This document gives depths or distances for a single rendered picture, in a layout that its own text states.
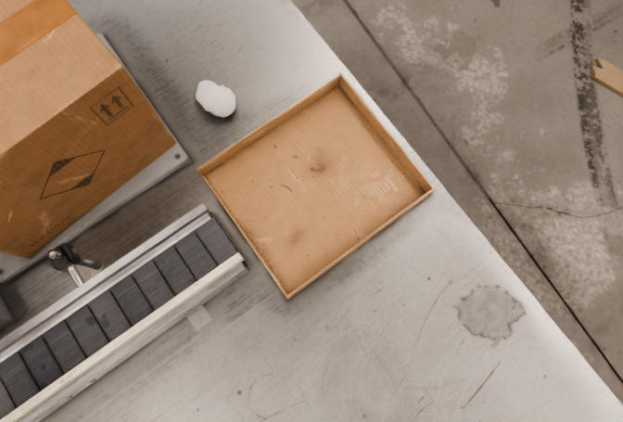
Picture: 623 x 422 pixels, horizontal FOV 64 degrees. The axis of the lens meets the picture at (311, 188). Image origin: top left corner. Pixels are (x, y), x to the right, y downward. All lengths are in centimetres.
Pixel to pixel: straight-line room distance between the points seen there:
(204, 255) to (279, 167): 20
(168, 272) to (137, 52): 42
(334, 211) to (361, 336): 21
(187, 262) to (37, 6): 40
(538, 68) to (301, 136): 134
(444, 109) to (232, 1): 106
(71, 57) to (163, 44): 35
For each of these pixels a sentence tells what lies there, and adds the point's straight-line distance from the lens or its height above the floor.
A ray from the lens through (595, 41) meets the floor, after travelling 224.
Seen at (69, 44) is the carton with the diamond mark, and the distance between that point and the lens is 69.
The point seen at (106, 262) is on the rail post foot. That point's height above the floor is 83.
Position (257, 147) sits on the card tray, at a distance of 89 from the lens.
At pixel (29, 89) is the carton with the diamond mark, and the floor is 112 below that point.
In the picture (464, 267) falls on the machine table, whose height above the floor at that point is 83.
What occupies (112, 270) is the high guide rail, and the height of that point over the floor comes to 96.
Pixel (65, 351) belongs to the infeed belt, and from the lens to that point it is 86.
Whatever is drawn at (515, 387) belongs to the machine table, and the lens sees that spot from 91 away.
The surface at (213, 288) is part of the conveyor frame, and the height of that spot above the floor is 88.
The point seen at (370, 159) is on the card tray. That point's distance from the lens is 88.
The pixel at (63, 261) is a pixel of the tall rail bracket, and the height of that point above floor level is 97.
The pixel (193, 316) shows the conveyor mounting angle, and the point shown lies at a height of 83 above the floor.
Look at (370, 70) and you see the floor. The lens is 191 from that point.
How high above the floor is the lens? 167
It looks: 75 degrees down
